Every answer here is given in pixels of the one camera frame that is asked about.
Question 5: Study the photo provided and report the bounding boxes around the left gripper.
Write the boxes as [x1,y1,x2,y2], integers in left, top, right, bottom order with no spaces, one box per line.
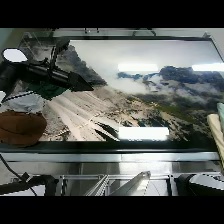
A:
[67,71,86,93]

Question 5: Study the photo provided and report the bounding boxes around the brown garment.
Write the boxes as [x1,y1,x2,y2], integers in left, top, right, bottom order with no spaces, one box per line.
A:
[0,110,48,148]

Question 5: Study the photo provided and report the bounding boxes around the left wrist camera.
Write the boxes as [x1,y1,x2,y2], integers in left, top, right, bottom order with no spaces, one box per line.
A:
[49,37,72,72]

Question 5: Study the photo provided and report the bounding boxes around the silver frame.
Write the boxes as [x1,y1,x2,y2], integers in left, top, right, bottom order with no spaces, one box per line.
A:
[0,28,224,197]

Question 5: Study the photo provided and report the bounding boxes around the black cable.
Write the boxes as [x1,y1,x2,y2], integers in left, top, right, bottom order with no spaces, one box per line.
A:
[0,153,38,197]

